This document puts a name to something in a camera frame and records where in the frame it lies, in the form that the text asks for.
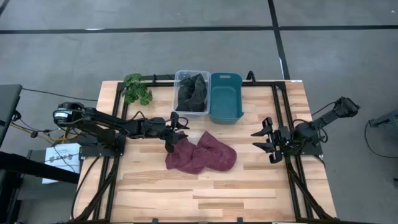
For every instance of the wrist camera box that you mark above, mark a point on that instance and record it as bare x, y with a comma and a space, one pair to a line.
285, 132
157, 123

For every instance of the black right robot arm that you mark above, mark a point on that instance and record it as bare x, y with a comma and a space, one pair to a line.
326, 119

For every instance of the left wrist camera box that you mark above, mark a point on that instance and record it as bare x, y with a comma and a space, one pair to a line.
157, 123

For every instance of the teal plastic bin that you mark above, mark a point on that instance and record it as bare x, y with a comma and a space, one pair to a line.
226, 99

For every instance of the black aluminium table frame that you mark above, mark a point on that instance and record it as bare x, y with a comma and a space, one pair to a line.
289, 177

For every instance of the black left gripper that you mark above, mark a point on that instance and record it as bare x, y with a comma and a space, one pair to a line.
157, 129

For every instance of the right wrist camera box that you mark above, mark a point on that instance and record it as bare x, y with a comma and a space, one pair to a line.
285, 132

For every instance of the green artificial plant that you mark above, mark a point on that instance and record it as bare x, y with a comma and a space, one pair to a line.
135, 90

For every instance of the dark side desk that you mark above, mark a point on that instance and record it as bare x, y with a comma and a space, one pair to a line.
9, 124

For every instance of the black cap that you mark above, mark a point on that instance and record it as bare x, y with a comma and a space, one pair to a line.
192, 93

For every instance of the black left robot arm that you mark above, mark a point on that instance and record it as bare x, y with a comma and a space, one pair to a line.
99, 123

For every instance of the white printed paper sheet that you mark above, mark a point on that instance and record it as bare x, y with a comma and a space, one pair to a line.
59, 158

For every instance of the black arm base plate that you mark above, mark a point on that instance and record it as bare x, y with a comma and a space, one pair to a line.
314, 150
99, 151

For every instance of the grey floor stand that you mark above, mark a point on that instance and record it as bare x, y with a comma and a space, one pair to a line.
385, 119

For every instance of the clear plastic bin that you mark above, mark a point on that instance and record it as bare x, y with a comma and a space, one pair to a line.
177, 93

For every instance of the black frame clamp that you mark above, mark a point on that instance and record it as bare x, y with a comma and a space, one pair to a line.
251, 77

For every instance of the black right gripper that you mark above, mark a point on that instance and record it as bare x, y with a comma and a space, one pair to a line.
284, 143

